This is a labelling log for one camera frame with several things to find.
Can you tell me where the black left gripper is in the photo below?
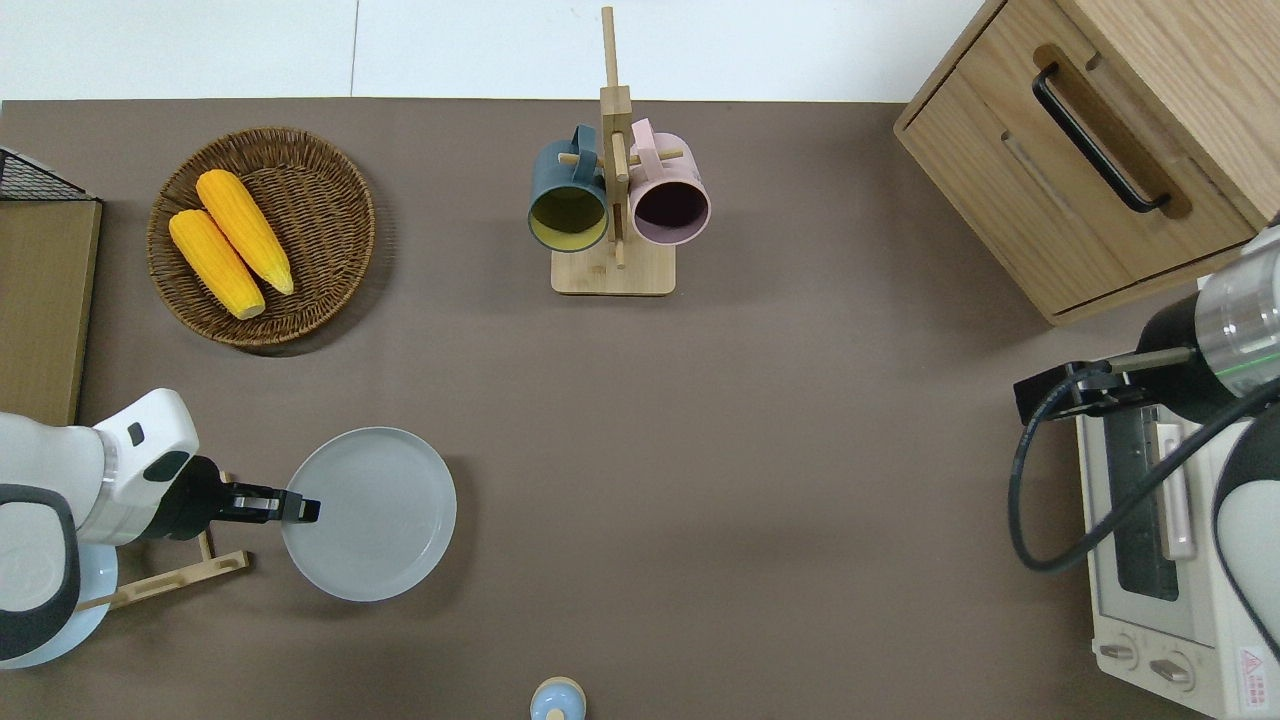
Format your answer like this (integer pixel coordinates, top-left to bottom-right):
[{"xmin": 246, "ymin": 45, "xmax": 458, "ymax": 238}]
[{"xmin": 148, "ymin": 455, "xmax": 323, "ymax": 543}]

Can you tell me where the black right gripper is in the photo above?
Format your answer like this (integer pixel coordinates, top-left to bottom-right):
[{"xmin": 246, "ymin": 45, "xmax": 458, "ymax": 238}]
[{"xmin": 1013, "ymin": 292, "xmax": 1238, "ymax": 428}]

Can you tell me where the gray plate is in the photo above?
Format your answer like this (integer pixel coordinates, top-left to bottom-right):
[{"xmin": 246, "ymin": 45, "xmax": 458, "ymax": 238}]
[{"xmin": 281, "ymin": 426, "xmax": 459, "ymax": 604}]

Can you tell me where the low wooden plate rack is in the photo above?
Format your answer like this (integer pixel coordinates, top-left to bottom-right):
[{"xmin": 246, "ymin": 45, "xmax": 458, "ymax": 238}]
[{"xmin": 74, "ymin": 470, "xmax": 252, "ymax": 614}]

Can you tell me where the light blue plate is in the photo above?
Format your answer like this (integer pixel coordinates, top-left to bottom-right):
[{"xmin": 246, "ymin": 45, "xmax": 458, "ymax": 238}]
[{"xmin": 0, "ymin": 543, "xmax": 120, "ymax": 671}]

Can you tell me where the wooden mug rack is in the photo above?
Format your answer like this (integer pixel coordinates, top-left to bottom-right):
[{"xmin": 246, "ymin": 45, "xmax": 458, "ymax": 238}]
[{"xmin": 551, "ymin": 5, "xmax": 687, "ymax": 297}]

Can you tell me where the wooden cabinet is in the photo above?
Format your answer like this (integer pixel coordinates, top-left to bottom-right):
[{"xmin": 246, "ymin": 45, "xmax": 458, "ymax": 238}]
[{"xmin": 892, "ymin": 0, "xmax": 1280, "ymax": 328}]

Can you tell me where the cream toaster oven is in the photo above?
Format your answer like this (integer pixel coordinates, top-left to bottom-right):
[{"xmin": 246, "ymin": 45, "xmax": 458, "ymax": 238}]
[{"xmin": 1074, "ymin": 395, "xmax": 1280, "ymax": 720}]

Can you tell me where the yellow corn cob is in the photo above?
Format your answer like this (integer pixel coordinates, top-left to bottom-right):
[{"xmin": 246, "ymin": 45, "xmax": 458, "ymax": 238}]
[
  {"xmin": 167, "ymin": 207, "xmax": 268, "ymax": 322},
  {"xmin": 194, "ymin": 167, "xmax": 297, "ymax": 297}
]

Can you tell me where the round wicker basket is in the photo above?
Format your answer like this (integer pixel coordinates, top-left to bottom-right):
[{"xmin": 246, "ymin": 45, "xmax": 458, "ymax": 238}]
[{"xmin": 147, "ymin": 126, "xmax": 378, "ymax": 349}]

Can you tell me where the brown table mat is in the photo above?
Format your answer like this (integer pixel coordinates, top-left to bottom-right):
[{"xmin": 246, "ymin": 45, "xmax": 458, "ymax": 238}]
[{"xmin": 0, "ymin": 96, "xmax": 1280, "ymax": 720}]

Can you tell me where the teal mug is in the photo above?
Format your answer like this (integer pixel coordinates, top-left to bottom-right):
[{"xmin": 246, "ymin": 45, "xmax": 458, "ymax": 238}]
[{"xmin": 527, "ymin": 124, "xmax": 612, "ymax": 254}]

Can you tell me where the pink mug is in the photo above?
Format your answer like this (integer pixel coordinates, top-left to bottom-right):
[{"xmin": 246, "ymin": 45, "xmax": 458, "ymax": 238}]
[{"xmin": 627, "ymin": 117, "xmax": 713, "ymax": 247}]

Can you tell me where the thick black cable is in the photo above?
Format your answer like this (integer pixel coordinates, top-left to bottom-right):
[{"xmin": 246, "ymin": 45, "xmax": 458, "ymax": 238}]
[{"xmin": 1006, "ymin": 364, "xmax": 1280, "ymax": 574}]

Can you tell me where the black cabinet handle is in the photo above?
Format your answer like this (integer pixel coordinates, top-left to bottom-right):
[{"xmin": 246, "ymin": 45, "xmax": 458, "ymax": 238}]
[{"xmin": 1032, "ymin": 62, "xmax": 1173, "ymax": 216}]

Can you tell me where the black wire basket white liner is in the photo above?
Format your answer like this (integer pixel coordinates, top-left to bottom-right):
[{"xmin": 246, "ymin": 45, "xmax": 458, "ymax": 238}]
[{"xmin": 0, "ymin": 146, "xmax": 99, "ymax": 205}]

